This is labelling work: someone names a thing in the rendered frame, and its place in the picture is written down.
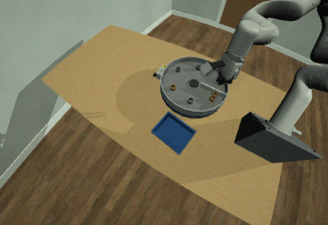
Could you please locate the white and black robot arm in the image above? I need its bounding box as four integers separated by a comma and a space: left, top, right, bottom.
200, 0, 328, 136

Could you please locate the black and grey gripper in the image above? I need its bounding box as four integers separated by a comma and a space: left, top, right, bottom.
217, 51, 243, 85

